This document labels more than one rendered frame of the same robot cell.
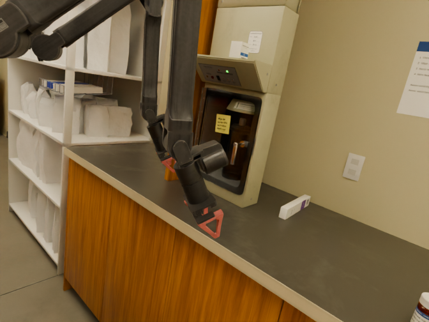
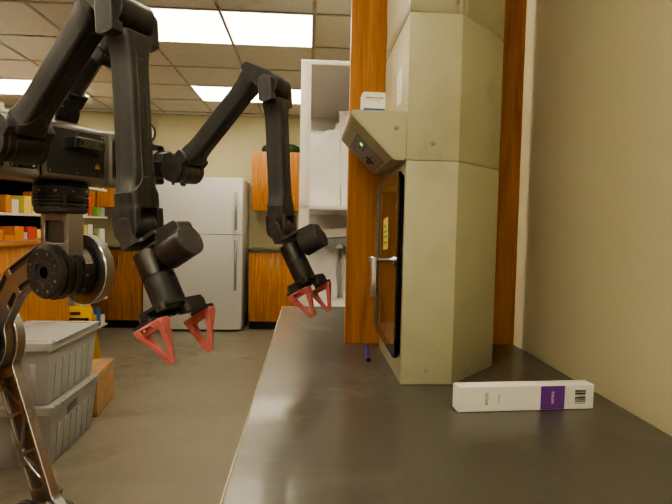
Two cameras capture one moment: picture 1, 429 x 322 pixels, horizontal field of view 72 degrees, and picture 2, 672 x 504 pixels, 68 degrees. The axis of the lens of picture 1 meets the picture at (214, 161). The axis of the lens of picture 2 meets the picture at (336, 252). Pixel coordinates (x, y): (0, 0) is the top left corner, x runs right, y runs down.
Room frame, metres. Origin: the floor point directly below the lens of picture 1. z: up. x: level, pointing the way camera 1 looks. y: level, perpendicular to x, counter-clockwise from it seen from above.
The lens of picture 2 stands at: (0.32, -0.82, 1.27)
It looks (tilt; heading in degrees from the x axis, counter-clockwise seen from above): 3 degrees down; 47
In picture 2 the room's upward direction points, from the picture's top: 1 degrees clockwise
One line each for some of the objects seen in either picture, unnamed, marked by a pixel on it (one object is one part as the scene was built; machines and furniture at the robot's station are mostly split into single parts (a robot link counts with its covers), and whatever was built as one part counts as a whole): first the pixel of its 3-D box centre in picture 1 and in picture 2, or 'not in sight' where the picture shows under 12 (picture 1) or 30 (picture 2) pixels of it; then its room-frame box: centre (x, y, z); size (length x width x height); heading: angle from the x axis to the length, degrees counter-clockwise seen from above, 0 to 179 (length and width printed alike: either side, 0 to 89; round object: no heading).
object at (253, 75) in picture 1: (226, 72); (369, 146); (1.19, 0.01, 1.46); 0.32 x 0.12 x 0.10; 51
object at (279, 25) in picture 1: (246, 109); (443, 205); (1.33, -0.10, 1.33); 0.32 x 0.25 x 0.77; 51
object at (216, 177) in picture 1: (222, 139); (387, 260); (1.22, -0.02, 1.19); 0.30 x 0.01 x 0.40; 50
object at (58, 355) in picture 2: not in sight; (41, 359); (0.99, 2.32, 0.49); 0.60 x 0.42 x 0.33; 51
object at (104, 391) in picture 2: not in sight; (82, 386); (1.34, 2.82, 0.14); 0.41 x 0.32 x 0.28; 57
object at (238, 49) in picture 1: (239, 51); (372, 108); (1.16, -0.02, 1.54); 0.05 x 0.05 x 0.06; 52
